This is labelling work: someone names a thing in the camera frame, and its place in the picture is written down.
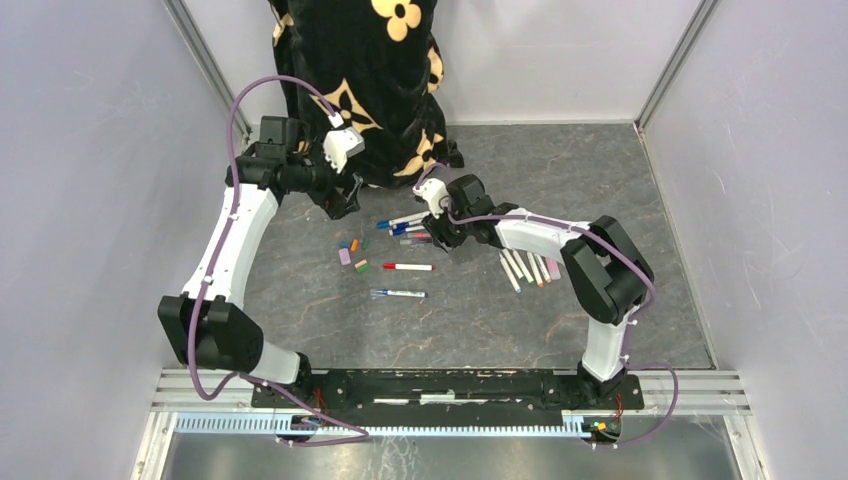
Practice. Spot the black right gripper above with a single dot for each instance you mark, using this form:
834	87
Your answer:
438	230

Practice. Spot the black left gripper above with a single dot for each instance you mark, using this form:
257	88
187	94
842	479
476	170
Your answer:
338	205

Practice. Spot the pink gel pen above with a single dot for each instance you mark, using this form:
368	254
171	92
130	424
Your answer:
415	241

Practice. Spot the dark blue capped marker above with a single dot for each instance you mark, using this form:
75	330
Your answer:
399	229

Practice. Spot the light blue capped white marker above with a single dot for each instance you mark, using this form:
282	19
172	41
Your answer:
402	221

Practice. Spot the pink highlighter cap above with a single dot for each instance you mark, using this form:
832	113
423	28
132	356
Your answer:
344	256

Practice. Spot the orange capped white marker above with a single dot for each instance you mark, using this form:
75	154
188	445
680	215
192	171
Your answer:
535	270

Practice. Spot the pink highlighter pen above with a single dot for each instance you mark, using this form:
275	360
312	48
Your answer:
553	269

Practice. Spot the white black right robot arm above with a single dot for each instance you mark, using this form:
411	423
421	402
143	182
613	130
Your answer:
610	277

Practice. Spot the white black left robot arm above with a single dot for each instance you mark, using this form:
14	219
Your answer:
205	323

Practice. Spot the red capped white marker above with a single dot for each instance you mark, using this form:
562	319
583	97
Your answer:
408	267

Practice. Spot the black floral blanket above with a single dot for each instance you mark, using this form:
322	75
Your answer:
377	64

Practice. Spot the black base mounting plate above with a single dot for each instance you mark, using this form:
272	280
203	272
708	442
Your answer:
464	397

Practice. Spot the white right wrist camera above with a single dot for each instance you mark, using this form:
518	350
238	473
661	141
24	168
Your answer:
434	194

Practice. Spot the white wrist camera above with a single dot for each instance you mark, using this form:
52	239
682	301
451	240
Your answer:
434	194
340	145

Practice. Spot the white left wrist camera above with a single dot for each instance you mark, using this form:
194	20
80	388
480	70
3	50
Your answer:
340	145

